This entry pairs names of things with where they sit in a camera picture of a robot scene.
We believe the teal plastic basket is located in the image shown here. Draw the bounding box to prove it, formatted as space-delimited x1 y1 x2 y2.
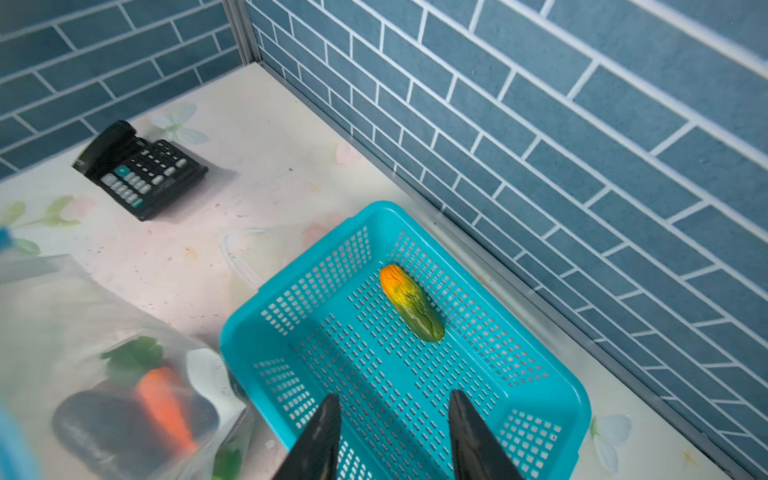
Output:
220 201 591 479

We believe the green toy leaf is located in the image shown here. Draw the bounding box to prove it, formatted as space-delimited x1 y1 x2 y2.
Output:
99 336 163 385

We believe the black desk calculator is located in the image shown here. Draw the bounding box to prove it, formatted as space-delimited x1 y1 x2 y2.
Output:
73 120 208 221

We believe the black toy eggplant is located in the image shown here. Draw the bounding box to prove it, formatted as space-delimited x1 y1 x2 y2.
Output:
52 386 222 479

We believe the orange toy carrot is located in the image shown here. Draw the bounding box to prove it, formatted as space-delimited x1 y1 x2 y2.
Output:
134 367 197 456

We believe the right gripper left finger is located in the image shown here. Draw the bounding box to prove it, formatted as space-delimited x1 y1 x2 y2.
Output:
273 394 342 480

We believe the clear zip top bag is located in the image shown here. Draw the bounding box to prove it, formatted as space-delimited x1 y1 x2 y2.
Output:
1 252 253 479

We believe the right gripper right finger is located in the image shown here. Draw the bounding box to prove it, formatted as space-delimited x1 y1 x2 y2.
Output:
448 389 523 480

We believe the orange green toy cucumber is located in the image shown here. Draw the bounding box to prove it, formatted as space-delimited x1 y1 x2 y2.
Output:
379 264 445 342

